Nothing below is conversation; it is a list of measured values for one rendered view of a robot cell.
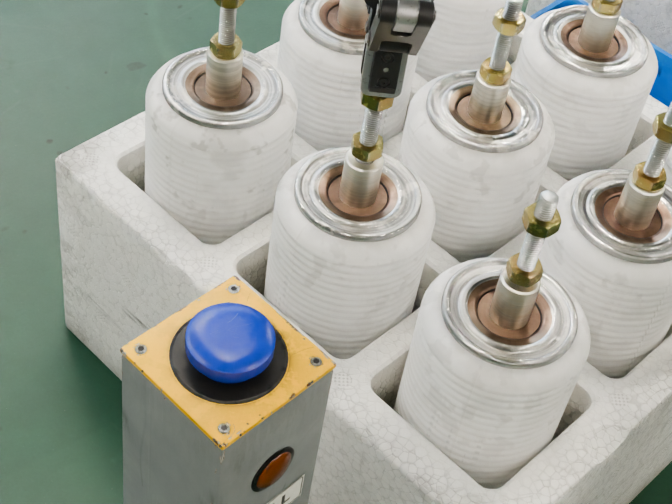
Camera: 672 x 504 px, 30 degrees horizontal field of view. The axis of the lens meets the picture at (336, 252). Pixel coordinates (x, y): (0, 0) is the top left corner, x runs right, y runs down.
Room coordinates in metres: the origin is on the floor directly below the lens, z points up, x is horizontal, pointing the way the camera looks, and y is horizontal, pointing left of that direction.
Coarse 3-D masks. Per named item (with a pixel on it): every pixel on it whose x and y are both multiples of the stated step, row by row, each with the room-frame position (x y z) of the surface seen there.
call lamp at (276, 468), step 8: (280, 456) 0.32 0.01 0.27; (288, 456) 0.33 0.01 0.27; (272, 464) 0.32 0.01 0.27; (280, 464) 0.32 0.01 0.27; (288, 464) 0.33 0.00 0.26; (264, 472) 0.32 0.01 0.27; (272, 472) 0.32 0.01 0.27; (280, 472) 0.32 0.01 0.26; (264, 480) 0.32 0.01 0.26; (272, 480) 0.32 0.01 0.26
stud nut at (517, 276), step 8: (512, 256) 0.46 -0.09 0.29; (512, 264) 0.45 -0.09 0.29; (536, 264) 0.46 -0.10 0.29; (512, 272) 0.45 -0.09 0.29; (520, 272) 0.45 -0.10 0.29; (528, 272) 0.45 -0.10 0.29; (536, 272) 0.45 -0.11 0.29; (512, 280) 0.45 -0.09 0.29; (520, 280) 0.45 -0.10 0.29; (528, 280) 0.45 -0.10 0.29; (536, 280) 0.45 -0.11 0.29
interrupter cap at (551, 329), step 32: (448, 288) 0.46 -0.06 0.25; (480, 288) 0.47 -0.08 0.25; (544, 288) 0.48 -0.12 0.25; (448, 320) 0.44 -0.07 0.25; (480, 320) 0.45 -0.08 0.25; (544, 320) 0.45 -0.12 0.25; (576, 320) 0.46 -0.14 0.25; (480, 352) 0.42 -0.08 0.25; (512, 352) 0.43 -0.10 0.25; (544, 352) 0.43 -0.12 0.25
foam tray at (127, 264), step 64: (512, 64) 0.77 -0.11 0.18; (128, 128) 0.62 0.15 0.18; (640, 128) 0.73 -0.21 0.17; (64, 192) 0.58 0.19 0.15; (128, 192) 0.56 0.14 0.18; (64, 256) 0.58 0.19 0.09; (128, 256) 0.54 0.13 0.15; (192, 256) 0.52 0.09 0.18; (256, 256) 0.54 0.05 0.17; (448, 256) 0.56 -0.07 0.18; (128, 320) 0.54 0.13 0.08; (384, 384) 0.46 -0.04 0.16; (576, 384) 0.47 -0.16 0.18; (640, 384) 0.48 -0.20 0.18; (320, 448) 0.43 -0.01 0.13; (384, 448) 0.40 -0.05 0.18; (576, 448) 0.43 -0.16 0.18; (640, 448) 0.48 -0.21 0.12
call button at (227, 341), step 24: (216, 312) 0.36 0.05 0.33; (240, 312) 0.36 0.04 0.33; (192, 336) 0.34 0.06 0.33; (216, 336) 0.34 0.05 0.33; (240, 336) 0.35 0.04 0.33; (264, 336) 0.35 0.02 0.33; (192, 360) 0.33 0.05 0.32; (216, 360) 0.33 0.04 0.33; (240, 360) 0.33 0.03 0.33; (264, 360) 0.34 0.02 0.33
